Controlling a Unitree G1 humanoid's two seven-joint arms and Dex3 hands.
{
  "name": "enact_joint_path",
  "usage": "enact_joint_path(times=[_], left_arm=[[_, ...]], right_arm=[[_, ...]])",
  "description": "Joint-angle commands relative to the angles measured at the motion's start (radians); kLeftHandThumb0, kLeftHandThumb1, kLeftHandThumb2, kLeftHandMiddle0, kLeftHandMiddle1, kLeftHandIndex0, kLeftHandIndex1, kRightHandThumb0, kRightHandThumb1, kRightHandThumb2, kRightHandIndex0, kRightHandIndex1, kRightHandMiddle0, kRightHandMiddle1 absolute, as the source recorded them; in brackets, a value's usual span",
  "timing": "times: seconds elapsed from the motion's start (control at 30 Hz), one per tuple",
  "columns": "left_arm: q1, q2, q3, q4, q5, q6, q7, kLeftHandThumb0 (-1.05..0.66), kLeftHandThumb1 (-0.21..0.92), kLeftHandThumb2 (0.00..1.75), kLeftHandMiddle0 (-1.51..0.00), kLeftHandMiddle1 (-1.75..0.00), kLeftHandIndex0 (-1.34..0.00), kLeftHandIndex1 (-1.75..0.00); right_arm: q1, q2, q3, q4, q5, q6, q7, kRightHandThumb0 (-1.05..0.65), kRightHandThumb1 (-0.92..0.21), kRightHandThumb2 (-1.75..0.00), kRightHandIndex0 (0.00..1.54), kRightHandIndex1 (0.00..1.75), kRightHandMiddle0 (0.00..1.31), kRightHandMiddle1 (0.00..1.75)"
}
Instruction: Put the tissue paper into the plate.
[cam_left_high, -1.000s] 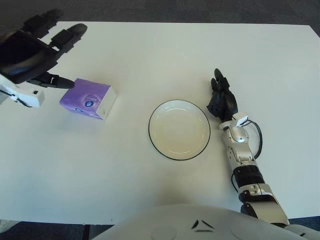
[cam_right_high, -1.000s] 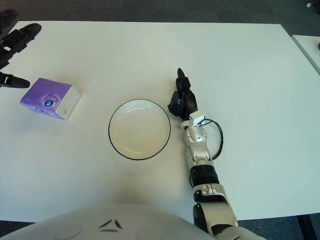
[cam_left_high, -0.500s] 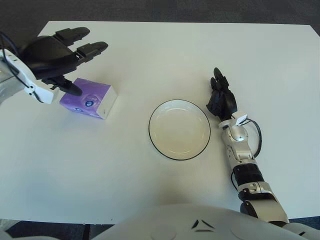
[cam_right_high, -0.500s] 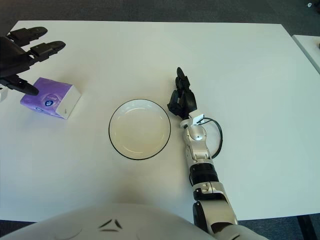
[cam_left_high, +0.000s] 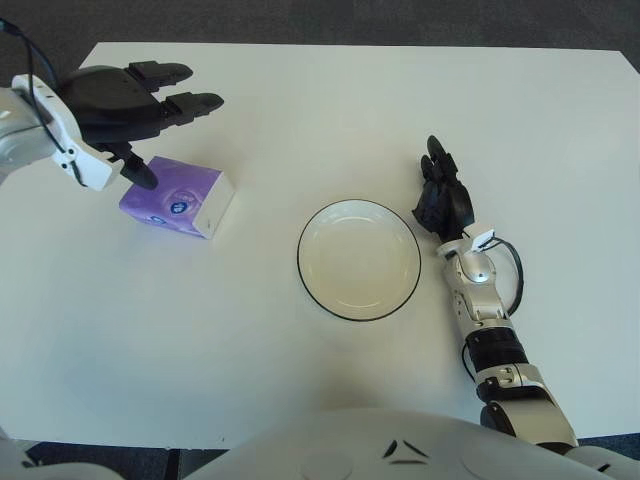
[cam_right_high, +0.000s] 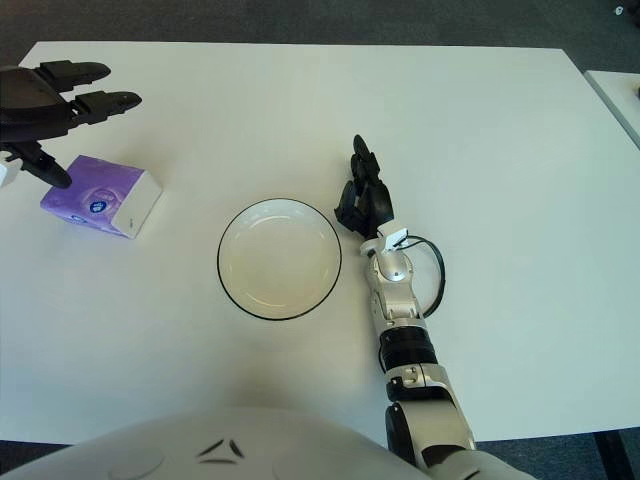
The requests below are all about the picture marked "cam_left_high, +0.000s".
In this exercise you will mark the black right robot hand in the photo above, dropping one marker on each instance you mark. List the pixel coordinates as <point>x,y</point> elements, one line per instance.
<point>447,205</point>

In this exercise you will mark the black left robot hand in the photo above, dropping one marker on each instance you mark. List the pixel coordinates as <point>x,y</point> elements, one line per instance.
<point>110,105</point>

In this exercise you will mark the purple tissue paper pack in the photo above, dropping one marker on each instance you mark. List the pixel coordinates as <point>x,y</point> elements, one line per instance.
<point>175,200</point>

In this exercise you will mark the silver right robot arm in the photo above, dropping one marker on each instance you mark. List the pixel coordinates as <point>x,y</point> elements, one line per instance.
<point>480,270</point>

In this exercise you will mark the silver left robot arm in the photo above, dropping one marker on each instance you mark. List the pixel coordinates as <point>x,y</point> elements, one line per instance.
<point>20,135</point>

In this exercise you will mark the white plate with black rim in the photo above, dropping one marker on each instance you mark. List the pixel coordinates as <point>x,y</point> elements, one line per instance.
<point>360,260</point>

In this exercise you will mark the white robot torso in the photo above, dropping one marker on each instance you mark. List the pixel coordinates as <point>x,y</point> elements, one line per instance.
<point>400,450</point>

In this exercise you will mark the black table leg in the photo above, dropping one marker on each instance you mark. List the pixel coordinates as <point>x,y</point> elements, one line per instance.
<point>195,465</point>

